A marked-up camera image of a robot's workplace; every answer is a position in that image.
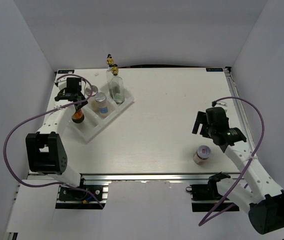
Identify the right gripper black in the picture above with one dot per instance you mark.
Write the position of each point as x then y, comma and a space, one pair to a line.
201, 118

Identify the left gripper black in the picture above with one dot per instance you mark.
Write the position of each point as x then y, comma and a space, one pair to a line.
82, 104

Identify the shaker jar metal lid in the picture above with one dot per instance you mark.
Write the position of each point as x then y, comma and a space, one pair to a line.
92, 102

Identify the red lid sauce jar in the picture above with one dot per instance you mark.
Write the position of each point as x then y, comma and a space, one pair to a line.
78, 117

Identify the blue label shaker jar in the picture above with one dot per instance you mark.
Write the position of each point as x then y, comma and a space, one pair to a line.
101, 100

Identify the glass bottle clear liquid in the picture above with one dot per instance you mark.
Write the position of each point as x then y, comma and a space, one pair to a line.
117, 86

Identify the glass bottle dark sauce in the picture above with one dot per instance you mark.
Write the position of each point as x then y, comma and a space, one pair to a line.
110, 63

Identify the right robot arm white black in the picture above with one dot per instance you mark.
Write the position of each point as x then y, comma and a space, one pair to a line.
264, 201

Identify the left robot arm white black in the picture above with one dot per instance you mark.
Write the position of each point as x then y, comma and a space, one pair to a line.
45, 150

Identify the left corner logo sticker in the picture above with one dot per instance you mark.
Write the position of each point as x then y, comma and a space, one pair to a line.
65, 71

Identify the corner logo sticker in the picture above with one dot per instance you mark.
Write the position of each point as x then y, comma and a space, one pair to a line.
213, 69
65, 71

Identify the white lid small jar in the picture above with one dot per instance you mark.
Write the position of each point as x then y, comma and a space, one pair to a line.
202, 154

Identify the white compartment tray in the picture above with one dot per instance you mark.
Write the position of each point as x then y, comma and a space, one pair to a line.
94, 123

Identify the right corner logo sticker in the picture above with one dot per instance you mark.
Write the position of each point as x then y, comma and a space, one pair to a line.
213, 69

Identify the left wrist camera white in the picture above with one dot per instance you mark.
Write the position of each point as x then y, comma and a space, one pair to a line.
61, 83

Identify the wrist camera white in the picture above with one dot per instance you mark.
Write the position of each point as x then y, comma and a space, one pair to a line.
61, 83
220, 104

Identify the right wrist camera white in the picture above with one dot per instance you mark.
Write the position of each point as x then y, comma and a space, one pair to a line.
220, 104

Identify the aluminium table frame rail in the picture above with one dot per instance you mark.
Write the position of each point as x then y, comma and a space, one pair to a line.
239, 106

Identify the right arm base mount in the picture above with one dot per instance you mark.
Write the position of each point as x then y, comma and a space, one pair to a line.
206, 195

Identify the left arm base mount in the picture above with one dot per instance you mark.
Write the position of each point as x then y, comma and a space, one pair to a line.
71, 199

